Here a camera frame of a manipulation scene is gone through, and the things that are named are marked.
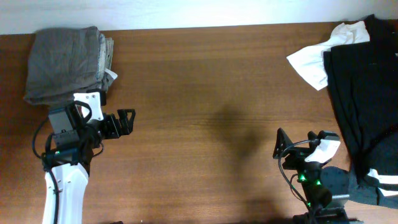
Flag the grey shorts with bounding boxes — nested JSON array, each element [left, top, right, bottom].
[[24, 26, 118, 106]]

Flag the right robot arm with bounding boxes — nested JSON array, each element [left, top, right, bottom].
[[272, 128, 350, 223]]

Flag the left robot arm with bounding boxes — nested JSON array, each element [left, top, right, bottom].
[[40, 101, 136, 223]]

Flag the white cloth garment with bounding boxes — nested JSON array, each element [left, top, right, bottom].
[[286, 21, 370, 91]]

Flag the folded khaki shorts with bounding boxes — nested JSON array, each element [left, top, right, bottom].
[[105, 37, 114, 70]]

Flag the black garment with white stripes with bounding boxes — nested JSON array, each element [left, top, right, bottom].
[[323, 15, 397, 208]]

